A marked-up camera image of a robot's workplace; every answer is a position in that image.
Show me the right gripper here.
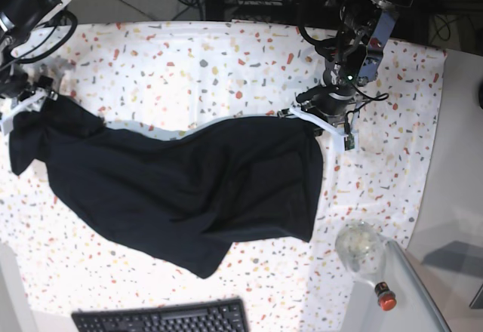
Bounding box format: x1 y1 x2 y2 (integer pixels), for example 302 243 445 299
1 65 53 136

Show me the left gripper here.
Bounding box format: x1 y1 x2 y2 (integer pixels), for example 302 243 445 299
278 81 357 153

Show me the black t-shirt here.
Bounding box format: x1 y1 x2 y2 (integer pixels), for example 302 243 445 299
9 96 324 278

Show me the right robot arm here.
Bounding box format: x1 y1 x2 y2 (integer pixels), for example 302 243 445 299
1 0 78 135

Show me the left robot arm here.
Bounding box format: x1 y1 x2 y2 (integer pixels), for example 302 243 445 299
278 0 413 153

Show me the clear glass bottle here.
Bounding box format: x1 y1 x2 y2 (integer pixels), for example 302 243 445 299
335 220 386 287

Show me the terrazzo pattern tablecloth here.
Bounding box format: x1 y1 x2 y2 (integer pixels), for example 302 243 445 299
1 22 447 331

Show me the red bottle cap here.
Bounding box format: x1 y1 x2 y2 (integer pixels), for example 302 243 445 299
374 282 397 312

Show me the black computer keyboard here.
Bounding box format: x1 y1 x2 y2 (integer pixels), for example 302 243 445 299
71 299 249 332

